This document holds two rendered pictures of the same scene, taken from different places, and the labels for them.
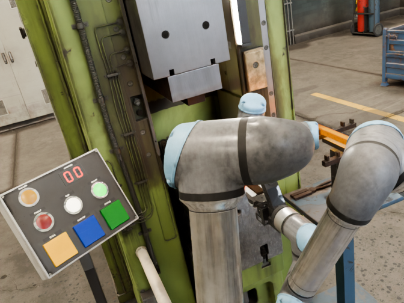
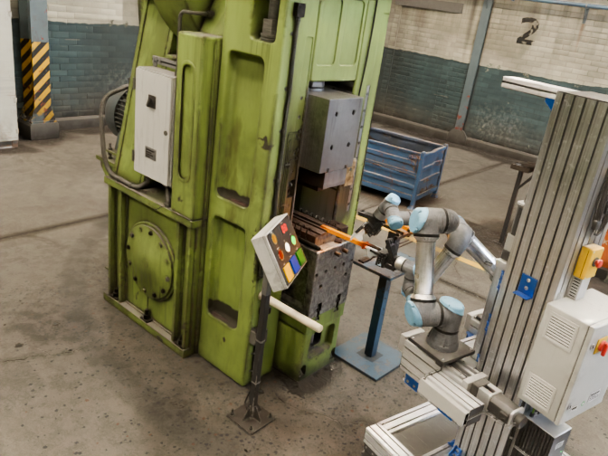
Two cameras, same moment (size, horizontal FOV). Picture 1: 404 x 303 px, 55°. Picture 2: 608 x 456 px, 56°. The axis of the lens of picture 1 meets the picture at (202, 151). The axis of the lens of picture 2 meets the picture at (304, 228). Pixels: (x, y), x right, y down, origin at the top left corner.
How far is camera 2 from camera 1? 219 cm
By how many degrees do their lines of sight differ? 31
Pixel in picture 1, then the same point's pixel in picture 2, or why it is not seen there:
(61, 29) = (274, 131)
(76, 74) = (271, 161)
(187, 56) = (337, 161)
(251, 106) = (395, 200)
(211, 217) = (432, 243)
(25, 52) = not seen: outside the picture
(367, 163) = (464, 231)
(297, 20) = not seen: hidden behind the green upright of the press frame
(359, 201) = (461, 246)
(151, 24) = (327, 140)
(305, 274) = not seen: hidden behind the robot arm
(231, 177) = (441, 229)
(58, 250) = (289, 272)
